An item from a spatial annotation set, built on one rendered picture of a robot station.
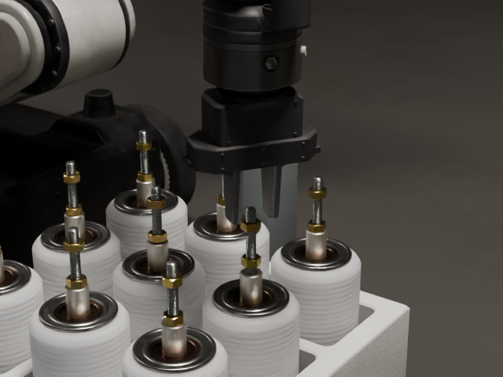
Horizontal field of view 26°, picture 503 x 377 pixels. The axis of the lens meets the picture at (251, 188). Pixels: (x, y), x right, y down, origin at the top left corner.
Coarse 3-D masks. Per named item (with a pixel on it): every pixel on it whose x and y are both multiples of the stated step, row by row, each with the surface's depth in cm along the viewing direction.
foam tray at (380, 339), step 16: (368, 304) 120; (384, 304) 120; (400, 304) 120; (368, 320) 117; (384, 320) 117; (400, 320) 118; (352, 336) 114; (368, 336) 114; (384, 336) 116; (400, 336) 119; (304, 352) 112; (320, 352) 111; (336, 352) 111; (352, 352) 111; (368, 352) 113; (384, 352) 117; (400, 352) 120; (16, 368) 108; (304, 368) 112; (320, 368) 108; (336, 368) 108; (352, 368) 111; (368, 368) 114; (384, 368) 118; (400, 368) 121
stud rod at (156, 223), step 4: (152, 188) 109; (156, 188) 109; (160, 188) 109; (152, 192) 109; (156, 192) 109; (160, 192) 110; (152, 196) 109; (156, 196) 109; (160, 196) 110; (152, 212) 110; (156, 212) 110; (160, 212) 110; (152, 216) 110; (156, 216) 110; (160, 216) 110; (152, 220) 111; (156, 220) 110; (160, 220) 110; (152, 224) 111; (156, 224) 110; (160, 224) 111; (156, 228) 111; (160, 228) 111; (156, 232) 111; (160, 232) 111
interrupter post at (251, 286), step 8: (240, 272) 105; (256, 272) 105; (240, 280) 105; (248, 280) 105; (256, 280) 105; (240, 288) 106; (248, 288) 105; (256, 288) 105; (240, 296) 106; (248, 296) 105; (256, 296) 105
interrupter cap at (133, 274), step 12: (144, 252) 115; (168, 252) 115; (180, 252) 115; (132, 264) 113; (144, 264) 113; (180, 264) 113; (192, 264) 112; (132, 276) 110; (144, 276) 110; (156, 276) 110
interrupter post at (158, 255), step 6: (150, 246) 111; (156, 246) 111; (162, 246) 111; (150, 252) 111; (156, 252) 111; (162, 252) 111; (150, 258) 112; (156, 258) 111; (162, 258) 111; (168, 258) 112; (150, 264) 112; (156, 264) 112; (162, 264) 112; (150, 270) 112; (156, 270) 112; (162, 270) 112
